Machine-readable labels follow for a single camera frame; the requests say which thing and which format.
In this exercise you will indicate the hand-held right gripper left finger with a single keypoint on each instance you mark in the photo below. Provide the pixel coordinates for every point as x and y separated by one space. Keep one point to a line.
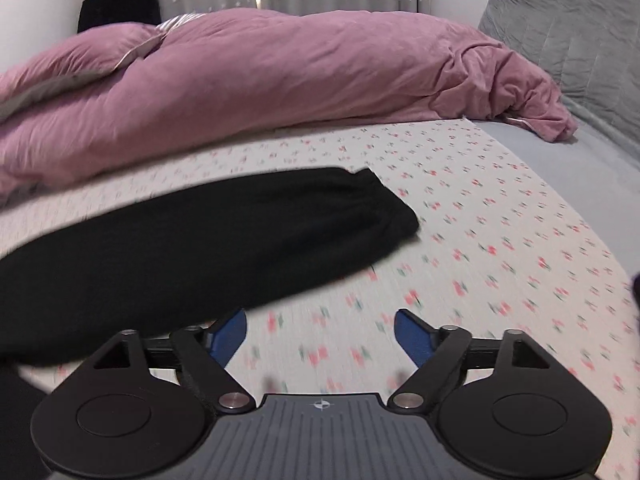
231 336

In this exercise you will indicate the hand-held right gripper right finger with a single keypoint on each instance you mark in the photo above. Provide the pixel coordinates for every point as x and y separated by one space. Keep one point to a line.
412 336

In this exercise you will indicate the black pants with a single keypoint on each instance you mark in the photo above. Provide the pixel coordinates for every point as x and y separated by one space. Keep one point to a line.
200 240

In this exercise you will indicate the floral print bed sheet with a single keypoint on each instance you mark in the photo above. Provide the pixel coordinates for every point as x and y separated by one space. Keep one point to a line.
500 240

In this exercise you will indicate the grey-blue bed sheet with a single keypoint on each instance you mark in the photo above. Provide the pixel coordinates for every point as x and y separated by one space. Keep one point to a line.
590 180

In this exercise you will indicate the pink duvet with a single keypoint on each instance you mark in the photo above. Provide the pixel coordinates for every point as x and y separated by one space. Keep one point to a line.
260 85

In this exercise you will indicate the grey pillow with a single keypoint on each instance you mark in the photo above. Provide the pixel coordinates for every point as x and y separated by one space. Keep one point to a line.
565 25

